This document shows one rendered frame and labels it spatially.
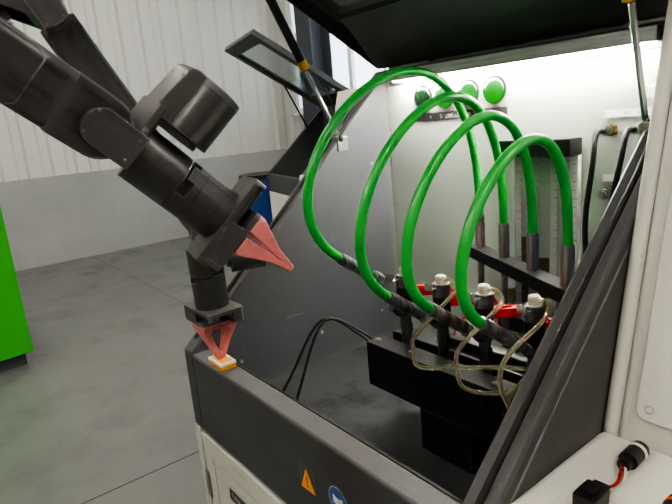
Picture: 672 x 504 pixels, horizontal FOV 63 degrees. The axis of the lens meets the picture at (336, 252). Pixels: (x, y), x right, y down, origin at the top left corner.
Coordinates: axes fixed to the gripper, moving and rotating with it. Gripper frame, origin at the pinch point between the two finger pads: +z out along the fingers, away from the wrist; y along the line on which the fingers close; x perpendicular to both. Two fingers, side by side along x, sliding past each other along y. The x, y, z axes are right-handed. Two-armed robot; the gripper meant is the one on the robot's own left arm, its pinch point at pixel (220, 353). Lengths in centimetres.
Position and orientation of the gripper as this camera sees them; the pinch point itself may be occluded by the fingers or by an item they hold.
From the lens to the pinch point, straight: 100.3
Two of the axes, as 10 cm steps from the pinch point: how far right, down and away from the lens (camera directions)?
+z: 1.0, 9.6, 2.4
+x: -7.8, 2.3, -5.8
